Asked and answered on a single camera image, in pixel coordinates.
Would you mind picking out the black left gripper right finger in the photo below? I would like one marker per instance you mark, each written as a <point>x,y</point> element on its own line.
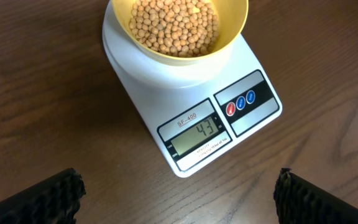
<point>298,201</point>

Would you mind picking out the soybeans in bowl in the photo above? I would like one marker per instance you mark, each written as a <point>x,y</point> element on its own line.
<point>178,28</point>

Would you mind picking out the pale yellow bowl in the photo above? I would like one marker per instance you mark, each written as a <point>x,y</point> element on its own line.
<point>232,16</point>

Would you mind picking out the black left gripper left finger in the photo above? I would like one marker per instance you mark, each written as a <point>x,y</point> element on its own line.
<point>53,200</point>

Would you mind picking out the white kitchen scale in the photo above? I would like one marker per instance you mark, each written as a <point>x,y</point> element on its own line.
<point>195,113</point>

